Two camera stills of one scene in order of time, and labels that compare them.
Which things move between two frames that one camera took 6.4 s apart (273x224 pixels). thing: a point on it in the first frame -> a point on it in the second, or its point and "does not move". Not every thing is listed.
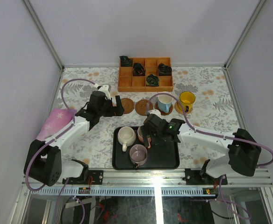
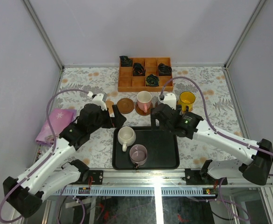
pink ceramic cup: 140,135 -> 144,100
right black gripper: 154,140 -> 153,118
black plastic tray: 161,156 does not move
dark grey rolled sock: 164,70 does not move
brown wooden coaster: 141,106 does not move
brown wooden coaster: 128,105 does not move
